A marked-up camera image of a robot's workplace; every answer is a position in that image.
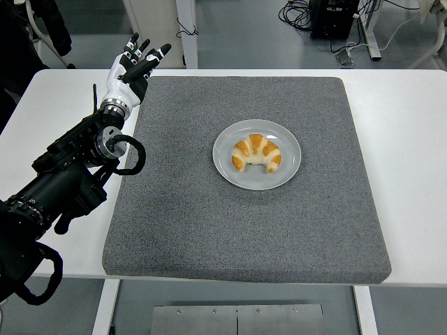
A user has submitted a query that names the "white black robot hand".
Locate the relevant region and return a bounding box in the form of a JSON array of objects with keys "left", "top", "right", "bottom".
[{"left": 103, "top": 33, "right": 173, "bottom": 107}]

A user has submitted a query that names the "golden croissant bread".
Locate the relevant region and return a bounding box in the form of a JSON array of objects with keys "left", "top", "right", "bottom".
[{"left": 230, "top": 133, "right": 283, "bottom": 174}]

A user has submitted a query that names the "grey round plate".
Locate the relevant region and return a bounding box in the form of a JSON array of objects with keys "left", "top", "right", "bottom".
[{"left": 212, "top": 119, "right": 302, "bottom": 191}]

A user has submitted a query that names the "white cabinet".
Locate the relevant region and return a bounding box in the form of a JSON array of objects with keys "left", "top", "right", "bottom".
[{"left": 122, "top": 0, "right": 199, "bottom": 70}]

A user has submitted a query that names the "person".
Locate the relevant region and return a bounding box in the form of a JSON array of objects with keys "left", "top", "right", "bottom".
[{"left": 0, "top": 0, "right": 73, "bottom": 123}]

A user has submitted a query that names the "grey felt mat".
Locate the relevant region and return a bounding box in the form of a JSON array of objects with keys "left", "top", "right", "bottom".
[{"left": 101, "top": 75, "right": 392, "bottom": 285}]

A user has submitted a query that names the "white table leg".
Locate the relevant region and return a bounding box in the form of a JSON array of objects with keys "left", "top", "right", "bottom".
[
  {"left": 91, "top": 278, "right": 122, "bottom": 335},
  {"left": 352, "top": 285, "right": 379, "bottom": 335}
]

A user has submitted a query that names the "black computer case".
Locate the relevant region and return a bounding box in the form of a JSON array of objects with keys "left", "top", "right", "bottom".
[{"left": 309, "top": 0, "right": 360, "bottom": 40}]

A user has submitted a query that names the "grey floor pedal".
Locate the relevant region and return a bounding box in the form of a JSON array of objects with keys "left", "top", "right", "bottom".
[{"left": 335, "top": 48, "right": 356, "bottom": 67}]

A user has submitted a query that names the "white desk leg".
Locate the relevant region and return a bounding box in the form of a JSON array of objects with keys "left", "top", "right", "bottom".
[{"left": 358, "top": 0, "right": 382, "bottom": 61}]

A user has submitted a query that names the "white chair base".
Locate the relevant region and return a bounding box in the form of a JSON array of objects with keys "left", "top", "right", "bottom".
[{"left": 406, "top": 0, "right": 447, "bottom": 70}]

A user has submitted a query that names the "thin black cable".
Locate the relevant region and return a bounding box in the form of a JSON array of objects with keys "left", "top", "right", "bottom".
[{"left": 175, "top": 17, "right": 199, "bottom": 38}]

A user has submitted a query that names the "black cable bundle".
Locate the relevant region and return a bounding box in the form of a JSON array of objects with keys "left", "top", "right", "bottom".
[{"left": 277, "top": 0, "right": 314, "bottom": 33}]

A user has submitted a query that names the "white cable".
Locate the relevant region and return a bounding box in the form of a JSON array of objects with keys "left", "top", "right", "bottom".
[{"left": 347, "top": 13, "right": 420, "bottom": 53}]

